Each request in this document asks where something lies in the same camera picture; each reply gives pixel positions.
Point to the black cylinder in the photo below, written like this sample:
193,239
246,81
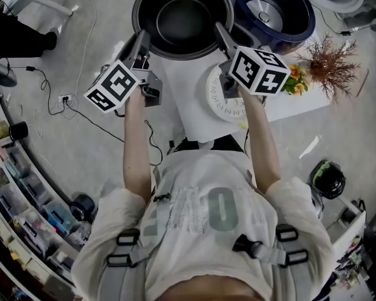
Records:
18,131

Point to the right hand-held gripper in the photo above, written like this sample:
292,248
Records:
257,71

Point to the dark blue rice cooker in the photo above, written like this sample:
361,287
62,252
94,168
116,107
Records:
288,44

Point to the dried brown plant in vase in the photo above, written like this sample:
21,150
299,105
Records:
327,66

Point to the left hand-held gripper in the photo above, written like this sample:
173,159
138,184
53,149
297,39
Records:
112,86

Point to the small white power strip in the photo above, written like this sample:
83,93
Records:
64,98

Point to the white shelf unit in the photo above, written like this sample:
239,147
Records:
15,205

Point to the person's right forearm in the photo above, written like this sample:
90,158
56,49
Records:
260,143

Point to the white side table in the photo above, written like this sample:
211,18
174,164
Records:
351,227

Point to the white perforated round plate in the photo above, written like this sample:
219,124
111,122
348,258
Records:
225,105

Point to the person's white printed shirt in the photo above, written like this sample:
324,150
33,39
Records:
206,256

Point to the red strip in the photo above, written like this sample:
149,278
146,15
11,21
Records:
362,83

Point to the yellow sticker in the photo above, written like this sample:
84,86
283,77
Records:
243,125

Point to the dark metal pot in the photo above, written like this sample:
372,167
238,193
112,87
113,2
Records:
183,20

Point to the person's left forearm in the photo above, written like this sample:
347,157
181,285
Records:
138,149

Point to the black round roll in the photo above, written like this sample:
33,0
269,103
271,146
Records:
82,207

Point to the orange flower potted plant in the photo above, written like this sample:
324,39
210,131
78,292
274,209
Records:
296,83

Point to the grey harness with black buckles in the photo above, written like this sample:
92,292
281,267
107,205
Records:
269,252

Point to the black helmet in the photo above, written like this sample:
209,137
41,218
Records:
327,180

